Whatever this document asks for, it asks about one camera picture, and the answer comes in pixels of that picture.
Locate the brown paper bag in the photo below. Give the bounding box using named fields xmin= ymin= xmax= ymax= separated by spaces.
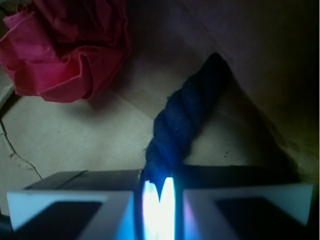
xmin=0 ymin=0 xmax=320 ymax=191

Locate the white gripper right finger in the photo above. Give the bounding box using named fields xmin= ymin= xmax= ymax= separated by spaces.
xmin=180 ymin=166 xmax=314 ymax=240

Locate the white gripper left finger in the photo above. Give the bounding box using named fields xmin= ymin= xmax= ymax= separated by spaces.
xmin=7 ymin=170 xmax=141 ymax=240

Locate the crumpled red paper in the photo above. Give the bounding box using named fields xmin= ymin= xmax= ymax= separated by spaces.
xmin=0 ymin=0 xmax=131 ymax=103

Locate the dark blue twisted rope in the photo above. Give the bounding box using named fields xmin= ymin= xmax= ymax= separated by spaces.
xmin=142 ymin=52 xmax=233 ymax=186

